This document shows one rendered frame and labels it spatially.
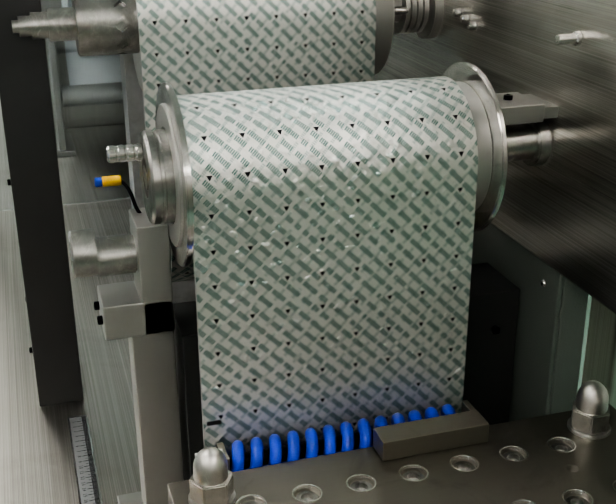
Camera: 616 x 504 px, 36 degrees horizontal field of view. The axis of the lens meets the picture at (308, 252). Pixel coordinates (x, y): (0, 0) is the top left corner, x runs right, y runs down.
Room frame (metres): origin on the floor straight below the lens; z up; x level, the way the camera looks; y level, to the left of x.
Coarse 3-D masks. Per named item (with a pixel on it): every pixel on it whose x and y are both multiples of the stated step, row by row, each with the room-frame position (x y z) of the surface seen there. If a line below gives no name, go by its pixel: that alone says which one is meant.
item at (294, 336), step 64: (256, 256) 0.69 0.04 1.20; (320, 256) 0.71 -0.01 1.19; (384, 256) 0.72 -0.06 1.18; (448, 256) 0.74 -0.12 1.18; (256, 320) 0.69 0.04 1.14; (320, 320) 0.71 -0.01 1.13; (384, 320) 0.72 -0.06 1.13; (448, 320) 0.74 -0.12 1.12; (256, 384) 0.69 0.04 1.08; (320, 384) 0.71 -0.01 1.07; (384, 384) 0.72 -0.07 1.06; (448, 384) 0.74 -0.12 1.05
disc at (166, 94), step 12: (168, 84) 0.74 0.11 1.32; (168, 96) 0.72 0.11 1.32; (156, 108) 0.79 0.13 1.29; (168, 108) 0.73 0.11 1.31; (180, 120) 0.69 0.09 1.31; (180, 132) 0.68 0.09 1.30; (180, 144) 0.68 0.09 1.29; (180, 156) 0.68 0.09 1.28; (192, 192) 0.67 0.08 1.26; (192, 204) 0.67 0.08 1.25; (192, 216) 0.67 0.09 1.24; (192, 228) 0.67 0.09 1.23; (192, 240) 0.67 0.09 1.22; (180, 252) 0.71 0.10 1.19; (192, 252) 0.68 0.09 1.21; (180, 264) 0.71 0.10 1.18
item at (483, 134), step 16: (160, 112) 0.75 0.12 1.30; (480, 112) 0.77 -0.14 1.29; (160, 128) 0.76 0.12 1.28; (480, 128) 0.76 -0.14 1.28; (176, 144) 0.69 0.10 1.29; (480, 144) 0.76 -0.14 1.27; (176, 160) 0.69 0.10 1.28; (480, 160) 0.75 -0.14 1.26; (176, 176) 0.69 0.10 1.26; (480, 176) 0.75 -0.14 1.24; (176, 192) 0.69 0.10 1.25; (480, 192) 0.76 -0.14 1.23; (176, 208) 0.70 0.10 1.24; (176, 224) 0.70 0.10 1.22; (176, 240) 0.71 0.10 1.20
